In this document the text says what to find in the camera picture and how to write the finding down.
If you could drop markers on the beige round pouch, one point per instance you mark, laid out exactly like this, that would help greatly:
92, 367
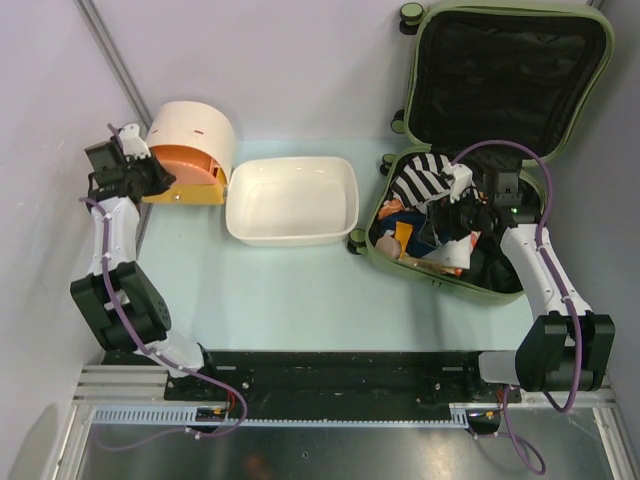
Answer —
389, 246

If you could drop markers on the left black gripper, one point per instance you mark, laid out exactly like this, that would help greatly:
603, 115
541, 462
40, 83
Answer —
163, 178

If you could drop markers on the white orange patterned cloth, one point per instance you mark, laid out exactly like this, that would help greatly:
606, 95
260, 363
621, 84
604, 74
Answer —
453, 258

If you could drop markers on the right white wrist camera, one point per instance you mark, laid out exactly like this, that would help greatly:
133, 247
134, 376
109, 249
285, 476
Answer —
461, 178

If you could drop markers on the orange tube bottle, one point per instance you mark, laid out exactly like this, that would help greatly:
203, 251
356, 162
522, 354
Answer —
402, 234

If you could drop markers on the green hard-shell suitcase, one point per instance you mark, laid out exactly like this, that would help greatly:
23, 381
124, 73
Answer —
498, 86

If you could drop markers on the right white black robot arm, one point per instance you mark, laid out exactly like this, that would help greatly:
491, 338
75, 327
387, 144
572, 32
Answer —
567, 348

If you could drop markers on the cream drawer box orange fronts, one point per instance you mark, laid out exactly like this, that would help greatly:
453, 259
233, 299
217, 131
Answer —
196, 144

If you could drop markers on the aluminium frame rail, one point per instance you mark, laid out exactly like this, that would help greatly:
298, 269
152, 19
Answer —
145, 385

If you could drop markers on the navy blue garment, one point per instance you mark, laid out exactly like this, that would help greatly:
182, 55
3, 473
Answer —
423, 239

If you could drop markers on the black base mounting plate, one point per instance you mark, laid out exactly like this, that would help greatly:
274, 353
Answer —
351, 386

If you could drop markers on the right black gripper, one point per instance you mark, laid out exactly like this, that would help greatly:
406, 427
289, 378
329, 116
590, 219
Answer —
443, 212

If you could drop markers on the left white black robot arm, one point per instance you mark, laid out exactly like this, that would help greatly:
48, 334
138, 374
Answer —
123, 309

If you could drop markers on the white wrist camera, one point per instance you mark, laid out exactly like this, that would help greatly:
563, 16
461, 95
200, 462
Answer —
132, 144
461, 178

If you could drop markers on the black white striped garment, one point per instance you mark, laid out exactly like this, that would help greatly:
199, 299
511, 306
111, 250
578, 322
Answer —
421, 181

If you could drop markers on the white rectangular plastic basin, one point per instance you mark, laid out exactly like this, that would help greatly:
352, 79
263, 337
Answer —
292, 201

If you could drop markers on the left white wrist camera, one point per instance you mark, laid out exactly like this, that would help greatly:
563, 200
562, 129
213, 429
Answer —
132, 144

